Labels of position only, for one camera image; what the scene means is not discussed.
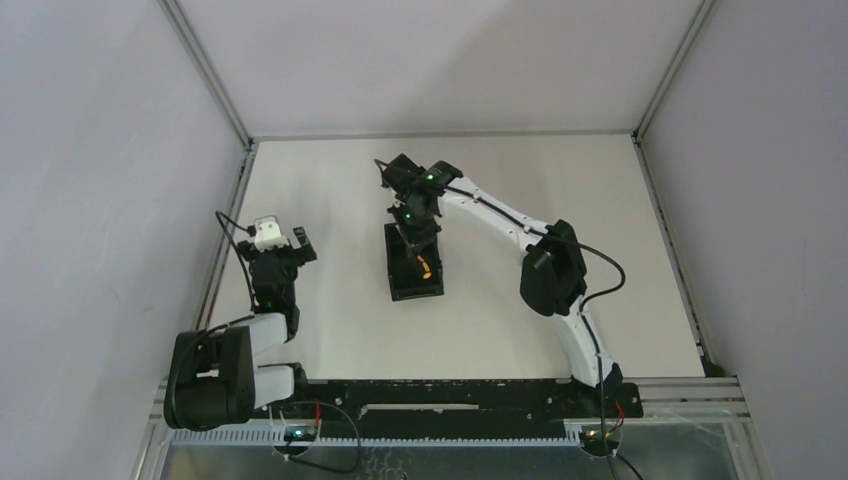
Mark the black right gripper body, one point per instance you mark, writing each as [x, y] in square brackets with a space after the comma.
[416, 229]

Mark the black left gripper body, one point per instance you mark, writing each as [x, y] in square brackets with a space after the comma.
[275, 253]

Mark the black yellow screwdriver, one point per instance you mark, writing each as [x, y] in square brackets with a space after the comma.
[425, 267]

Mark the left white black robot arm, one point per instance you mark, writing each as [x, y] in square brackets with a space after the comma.
[215, 378]

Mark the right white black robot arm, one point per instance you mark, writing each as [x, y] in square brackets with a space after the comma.
[553, 269]

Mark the black plastic bin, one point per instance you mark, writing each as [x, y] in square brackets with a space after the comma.
[404, 272]

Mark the left green circuit board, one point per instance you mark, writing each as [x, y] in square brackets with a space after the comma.
[300, 434]

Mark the green circuit board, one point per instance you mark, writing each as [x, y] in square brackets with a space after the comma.
[594, 435]
[300, 434]

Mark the right green circuit board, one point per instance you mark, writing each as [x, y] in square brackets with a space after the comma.
[594, 435]

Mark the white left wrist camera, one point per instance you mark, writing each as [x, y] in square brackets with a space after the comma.
[268, 234]

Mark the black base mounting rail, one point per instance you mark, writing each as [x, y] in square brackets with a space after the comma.
[479, 409]

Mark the white slotted cable duct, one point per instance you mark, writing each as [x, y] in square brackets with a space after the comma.
[266, 435]

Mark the aluminium frame profile left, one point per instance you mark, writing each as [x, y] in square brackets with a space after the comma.
[149, 462]

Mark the aluminium frame profile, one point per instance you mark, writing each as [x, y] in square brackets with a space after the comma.
[149, 462]
[710, 368]

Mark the aluminium frame profile right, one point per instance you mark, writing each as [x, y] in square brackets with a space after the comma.
[710, 368]

